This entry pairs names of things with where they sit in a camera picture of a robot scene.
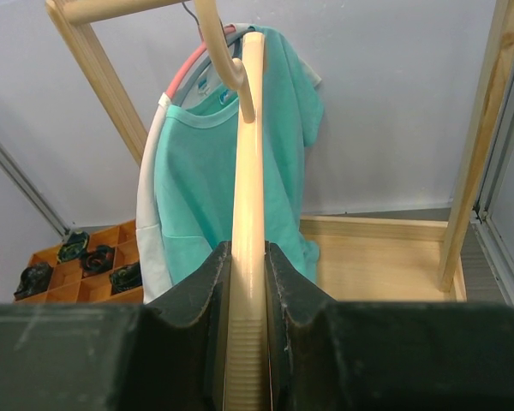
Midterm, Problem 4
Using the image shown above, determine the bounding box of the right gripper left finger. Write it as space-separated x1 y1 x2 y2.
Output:
0 241 231 410

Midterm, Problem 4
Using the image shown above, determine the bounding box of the beige wooden hanger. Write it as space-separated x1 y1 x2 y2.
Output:
194 1 270 410

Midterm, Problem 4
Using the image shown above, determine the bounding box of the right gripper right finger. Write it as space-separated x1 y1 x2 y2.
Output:
265 243 514 410

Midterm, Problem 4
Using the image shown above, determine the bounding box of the wooden compartment tray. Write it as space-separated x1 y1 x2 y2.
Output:
15 220 143 304

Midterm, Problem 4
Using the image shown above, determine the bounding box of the aluminium frame rail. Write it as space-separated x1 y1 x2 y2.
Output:
475 68 514 307

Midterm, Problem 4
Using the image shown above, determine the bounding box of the pink hanger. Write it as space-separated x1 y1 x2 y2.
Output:
164 23 236 100

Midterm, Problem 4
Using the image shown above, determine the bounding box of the wooden clothes rack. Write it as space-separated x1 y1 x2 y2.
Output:
45 1 514 301

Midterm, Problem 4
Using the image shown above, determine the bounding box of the white shirt on pink hanger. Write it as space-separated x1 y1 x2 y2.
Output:
135 92 172 304

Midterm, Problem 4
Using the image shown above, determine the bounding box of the dark rolled sock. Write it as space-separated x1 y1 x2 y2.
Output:
109 261 142 295
14 261 53 301
57 230 90 264
80 245 116 279

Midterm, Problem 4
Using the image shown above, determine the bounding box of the grey blue hanger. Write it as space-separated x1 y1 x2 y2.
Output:
170 0 258 108

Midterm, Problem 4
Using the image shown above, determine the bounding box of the teal t shirt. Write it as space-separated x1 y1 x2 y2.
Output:
154 27 324 284

